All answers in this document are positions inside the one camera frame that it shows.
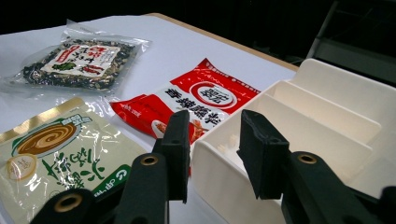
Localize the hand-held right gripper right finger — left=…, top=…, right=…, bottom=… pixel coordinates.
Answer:
left=236, top=109, right=291, bottom=201

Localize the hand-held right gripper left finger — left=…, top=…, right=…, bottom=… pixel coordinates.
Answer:
left=160, top=109, right=191, bottom=204

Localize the white divided storage box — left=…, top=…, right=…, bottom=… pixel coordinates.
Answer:
left=190, top=58, right=396, bottom=224

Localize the red seasoning packet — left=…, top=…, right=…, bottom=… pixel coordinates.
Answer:
left=110, top=57, right=262, bottom=146

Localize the beige packet with green label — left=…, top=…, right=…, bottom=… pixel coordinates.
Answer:
left=0, top=96, right=149, bottom=224

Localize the clear packet of dark dried food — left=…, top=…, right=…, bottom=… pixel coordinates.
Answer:
left=0, top=19, right=152, bottom=98

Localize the grey metal stand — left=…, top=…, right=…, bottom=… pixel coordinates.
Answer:
left=306, top=0, right=396, bottom=86

